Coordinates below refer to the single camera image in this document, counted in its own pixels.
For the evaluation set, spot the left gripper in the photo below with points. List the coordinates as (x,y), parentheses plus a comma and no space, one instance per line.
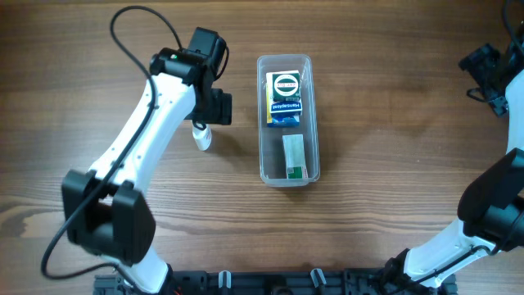
(219,108)

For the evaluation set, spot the blue yellow VapoDrops box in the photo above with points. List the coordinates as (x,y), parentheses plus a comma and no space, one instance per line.
(282,114)

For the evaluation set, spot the dark green round-logo box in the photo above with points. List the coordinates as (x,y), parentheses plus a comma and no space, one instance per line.
(284,86)

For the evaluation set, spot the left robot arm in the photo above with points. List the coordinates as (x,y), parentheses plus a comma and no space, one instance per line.
(106,206)

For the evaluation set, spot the clear plastic container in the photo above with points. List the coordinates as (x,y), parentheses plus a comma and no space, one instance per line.
(288,134)

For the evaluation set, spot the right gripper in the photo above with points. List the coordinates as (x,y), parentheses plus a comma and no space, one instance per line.
(476,64)

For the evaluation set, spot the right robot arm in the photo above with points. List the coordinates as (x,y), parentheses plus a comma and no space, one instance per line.
(490,212)

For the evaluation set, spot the small white spray bottle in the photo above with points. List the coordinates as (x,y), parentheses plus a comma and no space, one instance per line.
(202,135)

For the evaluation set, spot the white green medicine box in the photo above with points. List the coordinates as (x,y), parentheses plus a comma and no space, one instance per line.
(294,152)

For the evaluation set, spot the white Hansaplast box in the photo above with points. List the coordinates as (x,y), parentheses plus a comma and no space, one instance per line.
(283,95)

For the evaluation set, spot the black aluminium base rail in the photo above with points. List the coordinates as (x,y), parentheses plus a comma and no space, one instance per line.
(345,282)

